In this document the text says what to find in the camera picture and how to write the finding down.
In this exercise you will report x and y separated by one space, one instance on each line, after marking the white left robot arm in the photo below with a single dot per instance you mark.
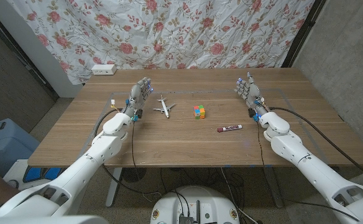
100 149

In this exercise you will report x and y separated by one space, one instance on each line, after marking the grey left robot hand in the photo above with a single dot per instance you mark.
136 98

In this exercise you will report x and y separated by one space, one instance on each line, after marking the floral backdrop cloth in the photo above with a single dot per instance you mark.
169 34

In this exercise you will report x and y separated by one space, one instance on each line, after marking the blue storage bin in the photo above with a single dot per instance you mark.
4 146

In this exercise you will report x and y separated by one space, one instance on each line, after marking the grey table leg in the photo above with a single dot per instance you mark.
274 189

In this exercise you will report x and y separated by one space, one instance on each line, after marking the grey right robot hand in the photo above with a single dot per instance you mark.
251 93

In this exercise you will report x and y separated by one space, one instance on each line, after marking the white table leg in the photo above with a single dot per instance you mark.
113 189

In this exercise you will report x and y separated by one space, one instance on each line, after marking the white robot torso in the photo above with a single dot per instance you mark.
169 205

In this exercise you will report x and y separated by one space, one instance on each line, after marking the multicolour rubiks cube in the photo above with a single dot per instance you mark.
199 112

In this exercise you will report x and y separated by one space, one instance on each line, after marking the black backdrop pole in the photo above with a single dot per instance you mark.
302 34

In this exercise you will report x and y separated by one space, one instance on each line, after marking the white toy airplane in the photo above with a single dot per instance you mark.
164 109

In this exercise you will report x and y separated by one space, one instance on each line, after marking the black round fan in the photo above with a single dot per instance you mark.
133 174

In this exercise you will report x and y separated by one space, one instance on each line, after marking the red marker with white label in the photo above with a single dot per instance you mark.
229 128

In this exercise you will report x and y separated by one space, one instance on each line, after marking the black door frame strip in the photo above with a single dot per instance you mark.
29 66

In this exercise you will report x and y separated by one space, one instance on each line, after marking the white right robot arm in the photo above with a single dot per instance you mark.
299 152

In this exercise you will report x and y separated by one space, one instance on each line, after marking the white power strip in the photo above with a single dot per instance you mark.
103 69

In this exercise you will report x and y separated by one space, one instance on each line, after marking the white step with blue pads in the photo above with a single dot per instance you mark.
20 171

